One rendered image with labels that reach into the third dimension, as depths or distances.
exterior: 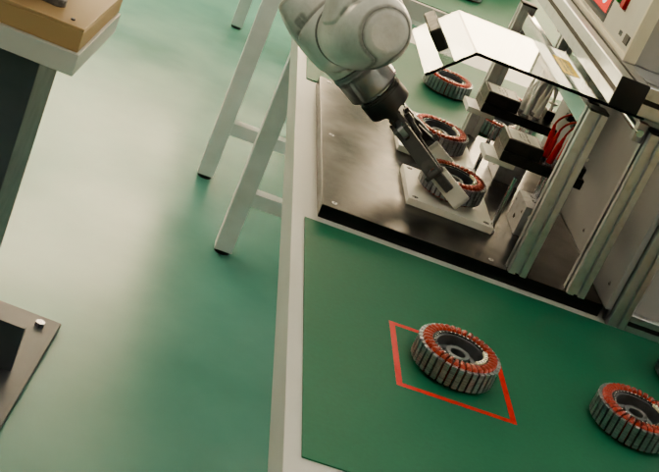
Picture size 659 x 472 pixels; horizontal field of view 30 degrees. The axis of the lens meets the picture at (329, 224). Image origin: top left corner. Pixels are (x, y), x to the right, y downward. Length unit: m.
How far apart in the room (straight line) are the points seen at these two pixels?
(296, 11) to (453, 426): 0.73
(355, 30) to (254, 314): 1.51
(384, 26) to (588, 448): 0.63
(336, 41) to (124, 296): 1.37
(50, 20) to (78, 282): 1.01
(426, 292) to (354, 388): 0.35
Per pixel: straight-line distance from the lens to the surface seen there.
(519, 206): 2.08
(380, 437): 1.38
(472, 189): 2.01
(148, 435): 2.56
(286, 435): 1.31
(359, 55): 1.74
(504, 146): 2.01
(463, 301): 1.78
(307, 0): 1.89
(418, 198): 1.98
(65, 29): 2.12
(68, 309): 2.87
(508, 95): 2.25
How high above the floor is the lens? 1.44
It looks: 22 degrees down
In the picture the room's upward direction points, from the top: 24 degrees clockwise
